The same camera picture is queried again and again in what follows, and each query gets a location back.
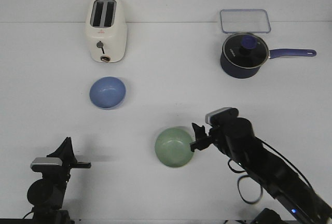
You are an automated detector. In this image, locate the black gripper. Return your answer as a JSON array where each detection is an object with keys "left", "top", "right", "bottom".
[
  {"left": 190, "top": 123, "right": 228, "bottom": 152},
  {"left": 42, "top": 137, "right": 91, "bottom": 180}
]

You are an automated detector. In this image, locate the green bowl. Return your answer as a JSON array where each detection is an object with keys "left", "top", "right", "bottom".
[{"left": 155, "top": 127, "right": 193, "bottom": 168}]

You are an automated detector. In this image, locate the blue bowl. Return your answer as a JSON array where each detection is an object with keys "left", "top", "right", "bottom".
[{"left": 89, "top": 77, "right": 127, "bottom": 109}]

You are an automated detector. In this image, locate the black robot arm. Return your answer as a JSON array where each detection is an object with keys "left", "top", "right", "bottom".
[
  {"left": 27, "top": 137, "right": 91, "bottom": 223},
  {"left": 190, "top": 118, "right": 331, "bottom": 223}
]

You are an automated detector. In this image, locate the dark blue saucepan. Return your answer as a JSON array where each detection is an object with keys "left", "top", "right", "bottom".
[{"left": 220, "top": 49, "right": 316, "bottom": 79}]

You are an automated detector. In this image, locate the glass pot lid blue knob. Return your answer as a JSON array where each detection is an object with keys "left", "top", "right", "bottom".
[{"left": 223, "top": 33, "right": 269, "bottom": 56}]

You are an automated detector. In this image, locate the clear plastic container lid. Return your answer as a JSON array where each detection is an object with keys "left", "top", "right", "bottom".
[{"left": 219, "top": 9, "right": 271, "bottom": 34}]

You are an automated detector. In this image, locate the white two-slot toaster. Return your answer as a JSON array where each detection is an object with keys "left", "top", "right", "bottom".
[{"left": 85, "top": 0, "right": 128, "bottom": 63}]

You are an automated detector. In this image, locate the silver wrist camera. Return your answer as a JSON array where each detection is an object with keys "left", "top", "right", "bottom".
[
  {"left": 205, "top": 107, "right": 239, "bottom": 126},
  {"left": 30, "top": 157, "right": 63, "bottom": 169}
]

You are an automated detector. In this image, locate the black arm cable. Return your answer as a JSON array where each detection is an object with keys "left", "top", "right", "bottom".
[{"left": 227, "top": 141, "right": 313, "bottom": 204}]

